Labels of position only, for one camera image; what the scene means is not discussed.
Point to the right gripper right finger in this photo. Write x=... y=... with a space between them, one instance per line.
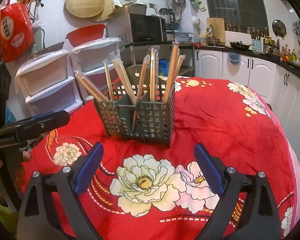
x=246 y=208

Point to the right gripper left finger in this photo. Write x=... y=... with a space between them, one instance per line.
x=38 y=217

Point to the chopstick bundle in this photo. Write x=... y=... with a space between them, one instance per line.
x=89 y=86
x=124 y=78

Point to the chopsticks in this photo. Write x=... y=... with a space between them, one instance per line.
x=176 y=61

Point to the chopstick pair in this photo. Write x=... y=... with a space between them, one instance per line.
x=154 y=70

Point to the green left sleeve forearm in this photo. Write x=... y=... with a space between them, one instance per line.
x=9 y=220

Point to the left hand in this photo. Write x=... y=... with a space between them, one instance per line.
x=12 y=164

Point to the left white drawer unit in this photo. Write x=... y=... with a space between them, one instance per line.
x=47 y=83

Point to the white drawer unit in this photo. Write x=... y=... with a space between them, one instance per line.
x=47 y=83
x=90 y=58

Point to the red shopping bag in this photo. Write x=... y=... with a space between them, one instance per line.
x=16 y=33

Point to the right white drawer unit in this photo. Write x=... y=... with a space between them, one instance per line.
x=90 y=58

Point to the red floral tablecloth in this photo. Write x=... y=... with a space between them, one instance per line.
x=153 y=191

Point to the red plastic basin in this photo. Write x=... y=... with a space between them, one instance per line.
x=86 y=34

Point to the grey plastic utensil caddy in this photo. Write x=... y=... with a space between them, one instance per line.
x=149 y=122

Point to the round bamboo board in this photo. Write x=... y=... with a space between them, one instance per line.
x=84 y=8

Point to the blue container on shelf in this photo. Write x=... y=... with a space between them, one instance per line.
x=163 y=67

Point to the black wok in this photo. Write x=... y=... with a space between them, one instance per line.
x=240 y=46

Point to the black microwave oven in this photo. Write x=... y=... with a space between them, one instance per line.
x=136 y=28

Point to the hanging pan lid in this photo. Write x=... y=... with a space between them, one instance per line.
x=279 y=28

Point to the wooden cutting board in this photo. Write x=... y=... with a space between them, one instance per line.
x=216 y=28

